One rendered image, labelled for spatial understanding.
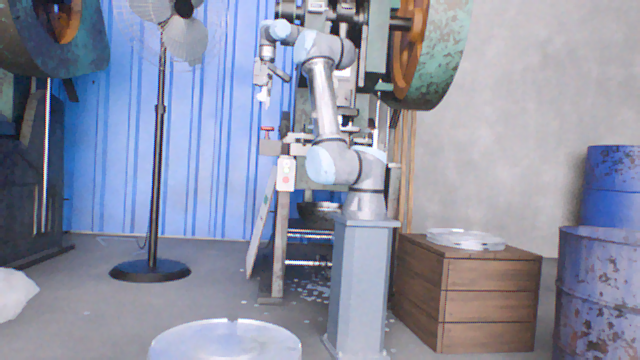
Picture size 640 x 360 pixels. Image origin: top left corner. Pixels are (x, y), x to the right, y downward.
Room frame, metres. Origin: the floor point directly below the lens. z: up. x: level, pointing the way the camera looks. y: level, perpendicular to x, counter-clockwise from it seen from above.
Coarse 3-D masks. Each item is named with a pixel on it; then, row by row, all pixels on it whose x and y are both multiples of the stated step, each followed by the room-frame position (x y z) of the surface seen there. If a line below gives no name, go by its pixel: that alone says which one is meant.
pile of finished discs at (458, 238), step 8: (432, 232) 1.77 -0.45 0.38; (440, 232) 1.79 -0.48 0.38; (448, 232) 1.81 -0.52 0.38; (456, 232) 1.77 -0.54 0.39; (464, 232) 1.79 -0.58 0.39; (472, 232) 1.86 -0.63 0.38; (480, 232) 1.85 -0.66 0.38; (432, 240) 1.70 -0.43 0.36; (440, 240) 1.66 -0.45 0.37; (448, 240) 1.64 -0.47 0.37; (456, 240) 1.62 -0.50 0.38; (464, 240) 1.68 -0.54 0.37; (472, 240) 1.60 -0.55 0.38; (480, 240) 1.65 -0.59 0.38; (488, 240) 1.67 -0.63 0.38; (496, 240) 1.69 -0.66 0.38; (504, 240) 1.66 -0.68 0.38; (472, 248) 1.60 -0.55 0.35; (480, 248) 1.60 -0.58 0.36; (488, 248) 1.63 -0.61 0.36; (496, 248) 1.63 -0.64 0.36; (504, 248) 1.67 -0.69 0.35
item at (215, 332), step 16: (208, 320) 1.00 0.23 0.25; (224, 320) 1.01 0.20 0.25; (240, 320) 1.02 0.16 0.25; (160, 336) 0.90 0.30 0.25; (176, 336) 0.91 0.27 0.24; (192, 336) 0.91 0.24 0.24; (208, 336) 0.90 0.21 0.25; (224, 336) 0.91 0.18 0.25; (240, 336) 0.92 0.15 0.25; (256, 336) 0.94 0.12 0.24; (272, 336) 0.94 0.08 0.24; (288, 336) 0.95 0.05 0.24; (160, 352) 0.83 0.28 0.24; (176, 352) 0.83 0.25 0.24; (192, 352) 0.84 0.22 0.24; (208, 352) 0.83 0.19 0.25; (224, 352) 0.83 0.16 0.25; (240, 352) 0.84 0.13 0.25; (256, 352) 0.85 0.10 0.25; (272, 352) 0.86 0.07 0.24; (288, 352) 0.87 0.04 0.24
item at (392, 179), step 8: (368, 120) 2.60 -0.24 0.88; (368, 128) 2.53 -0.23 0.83; (368, 144) 2.50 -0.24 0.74; (392, 168) 1.98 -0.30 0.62; (392, 176) 1.97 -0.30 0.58; (400, 176) 1.98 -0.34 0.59; (384, 184) 2.05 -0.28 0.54; (392, 184) 1.97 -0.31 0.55; (384, 192) 2.09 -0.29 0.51; (392, 192) 1.97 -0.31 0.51; (384, 200) 2.07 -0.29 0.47; (392, 200) 1.98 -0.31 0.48; (392, 208) 1.98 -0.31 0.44; (392, 216) 1.98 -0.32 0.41; (392, 232) 1.98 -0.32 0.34; (392, 240) 1.98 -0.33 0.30; (392, 248) 1.98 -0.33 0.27; (392, 256) 1.98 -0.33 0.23; (392, 264) 1.98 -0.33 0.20; (392, 272) 1.98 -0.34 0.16; (392, 288) 1.98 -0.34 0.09; (392, 296) 2.05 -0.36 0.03; (392, 304) 1.96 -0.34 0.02
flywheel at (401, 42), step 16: (400, 0) 2.51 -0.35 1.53; (416, 0) 2.33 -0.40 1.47; (400, 16) 2.55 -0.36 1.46; (416, 16) 2.21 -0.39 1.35; (400, 32) 2.57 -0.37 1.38; (416, 32) 2.22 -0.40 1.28; (400, 48) 2.55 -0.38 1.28; (416, 48) 2.26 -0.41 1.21; (400, 64) 2.53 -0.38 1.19; (416, 64) 2.24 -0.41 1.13; (400, 80) 2.45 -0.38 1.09; (400, 96) 2.34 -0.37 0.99
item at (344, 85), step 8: (336, 72) 2.16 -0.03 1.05; (344, 72) 2.16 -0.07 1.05; (352, 72) 2.17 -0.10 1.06; (336, 80) 2.15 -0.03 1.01; (344, 80) 2.16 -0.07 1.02; (352, 80) 2.17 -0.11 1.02; (336, 88) 2.13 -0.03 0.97; (344, 88) 2.15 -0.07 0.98; (352, 88) 2.17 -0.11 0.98; (336, 96) 2.12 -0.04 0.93; (344, 96) 2.13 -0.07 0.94; (352, 96) 2.17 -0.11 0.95; (336, 104) 2.13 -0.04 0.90; (344, 104) 2.13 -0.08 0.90; (352, 104) 2.17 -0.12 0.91
